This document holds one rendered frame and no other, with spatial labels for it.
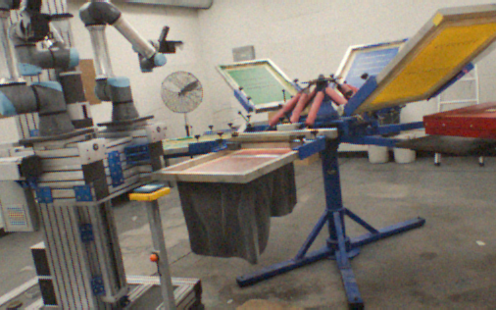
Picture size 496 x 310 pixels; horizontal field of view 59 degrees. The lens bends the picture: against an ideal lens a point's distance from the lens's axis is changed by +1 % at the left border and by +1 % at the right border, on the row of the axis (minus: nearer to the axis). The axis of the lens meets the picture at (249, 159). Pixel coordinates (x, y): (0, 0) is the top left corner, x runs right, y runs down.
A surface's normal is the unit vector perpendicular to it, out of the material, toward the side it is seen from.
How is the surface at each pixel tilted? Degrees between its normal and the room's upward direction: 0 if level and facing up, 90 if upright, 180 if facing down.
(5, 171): 90
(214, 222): 92
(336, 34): 90
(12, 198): 90
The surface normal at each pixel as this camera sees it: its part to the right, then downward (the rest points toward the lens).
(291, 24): -0.56, 0.22
